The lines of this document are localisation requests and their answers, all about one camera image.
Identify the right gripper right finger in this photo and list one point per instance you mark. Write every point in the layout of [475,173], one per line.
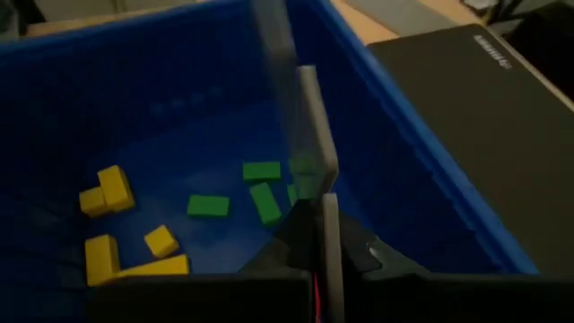
[372,262]

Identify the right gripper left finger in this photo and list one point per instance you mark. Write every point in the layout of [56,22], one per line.
[291,251]

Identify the long red wooden block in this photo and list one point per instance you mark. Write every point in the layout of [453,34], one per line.
[316,291]

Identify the long green wooden block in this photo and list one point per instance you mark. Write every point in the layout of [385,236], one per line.
[265,203]

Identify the large blue plastic bin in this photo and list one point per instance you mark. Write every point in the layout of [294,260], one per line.
[403,157]

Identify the short grey slotted divider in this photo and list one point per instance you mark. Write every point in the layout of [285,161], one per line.
[320,134]

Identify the small yellow wooden cube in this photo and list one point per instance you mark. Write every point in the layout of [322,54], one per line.
[161,241]
[93,203]

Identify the long yellow wooden block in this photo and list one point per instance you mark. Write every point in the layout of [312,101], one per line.
[157,266]

